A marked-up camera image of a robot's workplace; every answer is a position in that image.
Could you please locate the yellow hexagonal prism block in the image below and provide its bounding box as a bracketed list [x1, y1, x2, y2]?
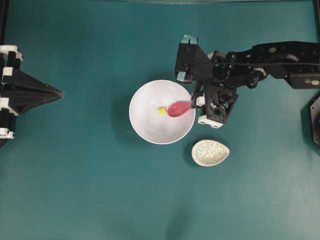
[158, 106, 167, 115]

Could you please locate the red plastic spoon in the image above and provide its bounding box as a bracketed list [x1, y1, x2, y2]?
[167, 101, 194, 118]

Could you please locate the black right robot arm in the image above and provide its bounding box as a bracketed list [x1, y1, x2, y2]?
[174, 35, 320, 128]

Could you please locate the speckled ceramic spoon rest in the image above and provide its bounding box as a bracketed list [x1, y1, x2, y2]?
[191, 139, 230, 167]

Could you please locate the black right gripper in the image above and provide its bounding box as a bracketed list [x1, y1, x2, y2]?
[174, 35, 240, 128]

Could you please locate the black frame rail right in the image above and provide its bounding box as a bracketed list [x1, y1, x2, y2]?
[312, 0, 320, 42]

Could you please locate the black frame rail left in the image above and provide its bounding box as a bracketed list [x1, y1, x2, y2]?
[0, 0, 10, 45]

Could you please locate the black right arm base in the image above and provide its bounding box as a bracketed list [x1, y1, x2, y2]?
[300, 92, 320, 150]

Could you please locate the white round bowl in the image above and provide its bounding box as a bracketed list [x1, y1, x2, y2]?
[128, 79, 196, 145]

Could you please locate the black frame rail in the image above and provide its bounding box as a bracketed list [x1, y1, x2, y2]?
[312, 0, 320, 42]
[0, 0, 10, 45]

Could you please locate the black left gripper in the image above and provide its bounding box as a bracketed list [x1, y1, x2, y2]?
[0, 45, 64, 146]

